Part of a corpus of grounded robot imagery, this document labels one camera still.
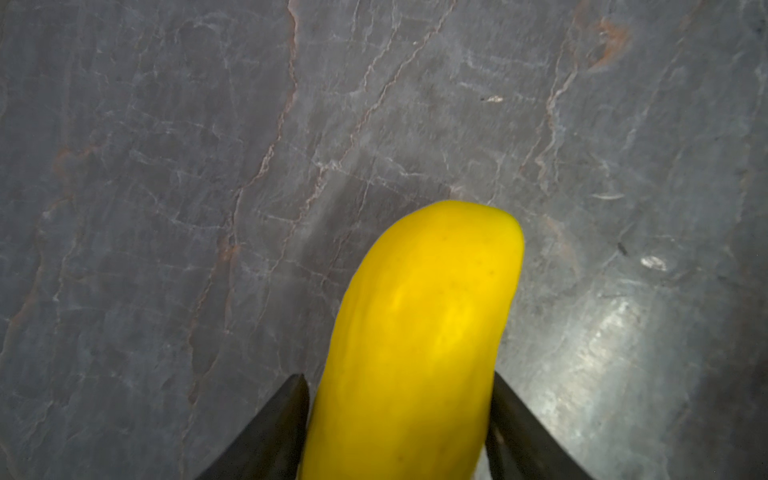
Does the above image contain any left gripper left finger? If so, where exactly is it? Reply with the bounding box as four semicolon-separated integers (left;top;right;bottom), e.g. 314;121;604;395
198;374;310;480

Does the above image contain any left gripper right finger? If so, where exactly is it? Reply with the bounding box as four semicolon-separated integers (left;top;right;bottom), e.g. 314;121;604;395
485;373;592;480

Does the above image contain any yellow fake fruit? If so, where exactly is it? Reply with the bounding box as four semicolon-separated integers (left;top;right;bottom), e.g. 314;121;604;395
299;200;525;479

